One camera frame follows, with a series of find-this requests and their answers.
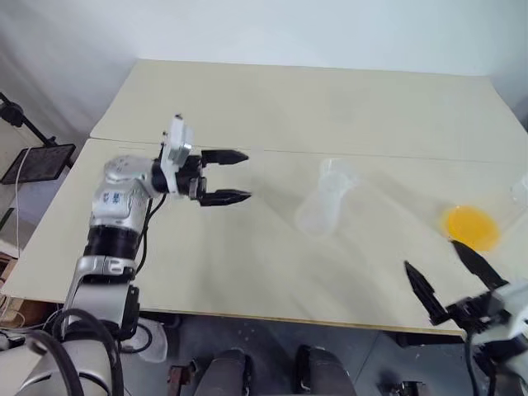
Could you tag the dark rounded shape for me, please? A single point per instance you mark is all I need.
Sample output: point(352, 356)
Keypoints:
point(323, 371)
point(224, 373)

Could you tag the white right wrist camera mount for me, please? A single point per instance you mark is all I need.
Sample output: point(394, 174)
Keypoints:
point(515, 305)

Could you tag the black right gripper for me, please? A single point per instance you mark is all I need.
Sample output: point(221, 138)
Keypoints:
point(474, 311)

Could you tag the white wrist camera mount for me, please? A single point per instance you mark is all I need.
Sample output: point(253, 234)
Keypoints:
point(515, 305)
point(177, 142)

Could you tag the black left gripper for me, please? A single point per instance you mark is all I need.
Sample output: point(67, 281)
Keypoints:
point(190, 173)

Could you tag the silver robot torso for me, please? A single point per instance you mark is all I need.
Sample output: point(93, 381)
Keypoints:
point(45, 367)

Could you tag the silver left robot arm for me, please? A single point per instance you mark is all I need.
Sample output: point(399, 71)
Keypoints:
point(111, 198)

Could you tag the brown cardboard box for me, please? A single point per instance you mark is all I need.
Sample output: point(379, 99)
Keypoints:
point(18, 311)

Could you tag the black tripod stand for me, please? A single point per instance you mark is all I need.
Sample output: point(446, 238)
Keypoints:
point(39, 163)

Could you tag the clear plastic funnel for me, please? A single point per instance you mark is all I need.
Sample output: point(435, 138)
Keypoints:
point(520, 189)

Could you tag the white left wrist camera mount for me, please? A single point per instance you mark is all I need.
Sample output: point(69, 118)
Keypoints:
point(177, 142)

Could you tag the white plastic base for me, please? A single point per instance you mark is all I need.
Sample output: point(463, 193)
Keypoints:
point(152, 340)

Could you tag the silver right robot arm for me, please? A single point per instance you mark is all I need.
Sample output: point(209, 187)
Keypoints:
point(513, 363)

